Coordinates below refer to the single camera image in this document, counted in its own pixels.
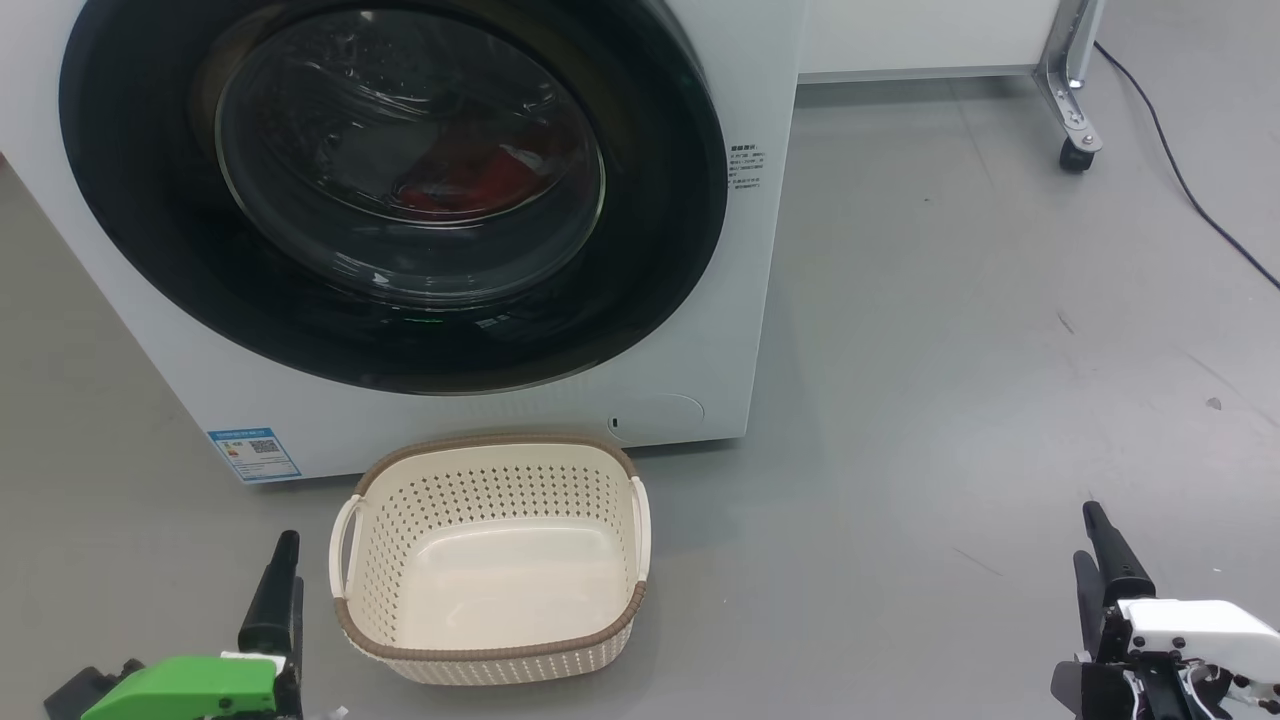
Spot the blue energy label sticker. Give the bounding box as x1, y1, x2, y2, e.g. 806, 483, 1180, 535
206, 427, 302, 485

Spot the round white service flap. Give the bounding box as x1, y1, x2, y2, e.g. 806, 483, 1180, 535
608, 393, 706, 443

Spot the white front-load washing machine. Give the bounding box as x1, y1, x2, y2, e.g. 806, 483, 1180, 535
0, 0, 807, 486

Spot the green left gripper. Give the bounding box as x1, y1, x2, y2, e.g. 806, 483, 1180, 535
80, 530, 304, 720

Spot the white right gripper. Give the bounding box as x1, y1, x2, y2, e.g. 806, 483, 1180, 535
1050, 500, 1280, 720

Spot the red Bulls basketball jersey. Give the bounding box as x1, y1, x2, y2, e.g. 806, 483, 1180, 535
395, 150, 506, 216

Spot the cream perforated basket brown rim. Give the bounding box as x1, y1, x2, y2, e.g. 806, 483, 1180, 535
329, 433, 653, 687

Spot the thin black floor cable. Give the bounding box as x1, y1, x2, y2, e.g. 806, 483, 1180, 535
1093, 40, 1280, 291

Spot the black round glass washer door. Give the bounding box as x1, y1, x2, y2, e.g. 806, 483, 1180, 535
58, 0, 729, 396

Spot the silver metal cabinet leg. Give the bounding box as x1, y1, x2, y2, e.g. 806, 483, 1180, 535
1033, 0, 1106, 153

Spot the white cabinet panel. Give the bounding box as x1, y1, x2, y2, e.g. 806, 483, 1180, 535
797, 0, 1066, 83

